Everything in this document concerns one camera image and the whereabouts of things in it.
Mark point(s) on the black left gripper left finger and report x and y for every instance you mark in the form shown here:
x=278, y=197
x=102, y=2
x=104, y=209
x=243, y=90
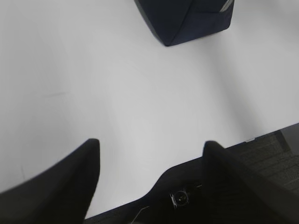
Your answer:
x=60, y=195

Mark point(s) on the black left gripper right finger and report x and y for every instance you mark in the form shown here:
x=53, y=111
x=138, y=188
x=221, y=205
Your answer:
x=237, y=195

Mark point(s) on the navy blue lunch bag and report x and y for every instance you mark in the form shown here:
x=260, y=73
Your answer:
x=175, y=22

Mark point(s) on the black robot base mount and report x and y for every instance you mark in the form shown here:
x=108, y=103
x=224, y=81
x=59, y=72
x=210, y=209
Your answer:
x=176, y=198

